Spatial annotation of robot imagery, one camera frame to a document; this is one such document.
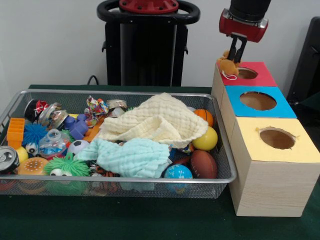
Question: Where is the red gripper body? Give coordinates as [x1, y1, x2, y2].
[218, 8, 269, 43]

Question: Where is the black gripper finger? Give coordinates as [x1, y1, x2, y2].
[228, 36, 240, 62]
[234, 38, 248, 63]

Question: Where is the orange plush toy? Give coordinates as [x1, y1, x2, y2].
[216, 49, 240, 81]

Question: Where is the cream waffle cloth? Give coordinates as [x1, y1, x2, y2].
[99, 92, 210, 149]

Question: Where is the wooden box with three holes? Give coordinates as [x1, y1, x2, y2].
[211, 60, 320, 217]

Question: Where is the black chair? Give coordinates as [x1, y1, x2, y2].
[286, 16, 320, 103]

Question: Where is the orange toy basketball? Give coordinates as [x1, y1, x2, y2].
[193, 108, 215, 127]

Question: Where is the yellow ball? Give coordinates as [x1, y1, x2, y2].
[191, 126, 219, 152]

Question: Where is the brown toy football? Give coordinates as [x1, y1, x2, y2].
[189, 149, 218, 179]

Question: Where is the blue globe ball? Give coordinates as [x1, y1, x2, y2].
[163, 164, 193, 180]

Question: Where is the light blue waffle cloth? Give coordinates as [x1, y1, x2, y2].
[74, 138, 173, 179]

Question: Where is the green spiky toy with eyes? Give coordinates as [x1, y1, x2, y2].
[44, 152, 91, 177]

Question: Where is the dark green table cloth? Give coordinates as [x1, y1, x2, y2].
[0, 84, 320, 240]

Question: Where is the blue spiky ball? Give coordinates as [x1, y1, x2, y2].
[22, 123, 48, 147]

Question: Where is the toy burger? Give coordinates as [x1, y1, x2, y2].
[17, 156, 50, 176]

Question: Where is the silver drink can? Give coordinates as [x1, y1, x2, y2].
[0, 145, 21, 175]

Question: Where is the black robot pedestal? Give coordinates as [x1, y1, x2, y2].
[96, 0, 201, 87]

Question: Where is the black cable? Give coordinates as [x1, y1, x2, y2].
[87, 74, 100, 86]

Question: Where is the wire mesh bin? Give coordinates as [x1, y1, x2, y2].
[0, 89, 238, 200]

